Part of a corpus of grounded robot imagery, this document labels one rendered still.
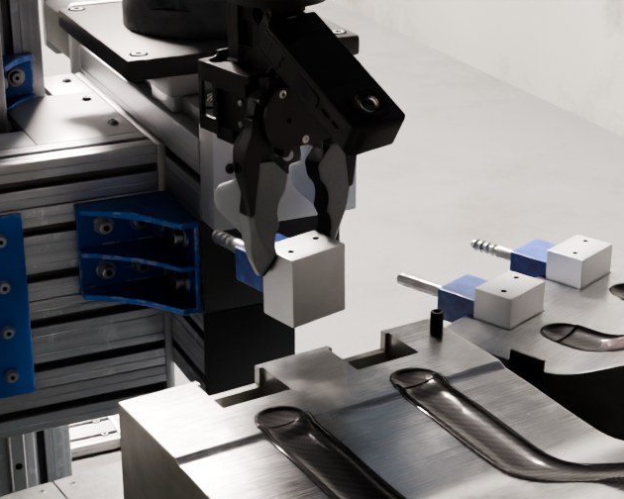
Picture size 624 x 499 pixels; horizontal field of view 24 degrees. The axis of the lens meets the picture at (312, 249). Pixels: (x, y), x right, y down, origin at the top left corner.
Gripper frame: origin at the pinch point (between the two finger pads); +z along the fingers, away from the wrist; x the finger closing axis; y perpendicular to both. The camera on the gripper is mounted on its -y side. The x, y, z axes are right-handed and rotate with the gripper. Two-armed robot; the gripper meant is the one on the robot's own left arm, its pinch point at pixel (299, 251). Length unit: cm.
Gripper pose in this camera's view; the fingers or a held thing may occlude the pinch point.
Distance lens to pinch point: 106.4
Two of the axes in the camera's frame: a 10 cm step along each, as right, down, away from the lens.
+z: 0.1, 9.2, 4.0
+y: -6.3, -3.0, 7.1
